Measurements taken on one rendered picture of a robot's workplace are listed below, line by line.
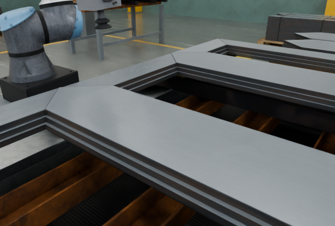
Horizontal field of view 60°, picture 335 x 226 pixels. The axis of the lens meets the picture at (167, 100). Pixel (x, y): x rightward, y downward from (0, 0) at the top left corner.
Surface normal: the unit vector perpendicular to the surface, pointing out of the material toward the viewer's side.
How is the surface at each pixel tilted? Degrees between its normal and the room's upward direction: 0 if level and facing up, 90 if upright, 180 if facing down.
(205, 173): 0
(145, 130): 0
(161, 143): 0
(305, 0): 90
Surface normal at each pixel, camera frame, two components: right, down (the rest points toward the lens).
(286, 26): -0.60, 0.31
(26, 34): 0.57, 0.31
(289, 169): 0.00, -0.92
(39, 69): 0.66, -0.04
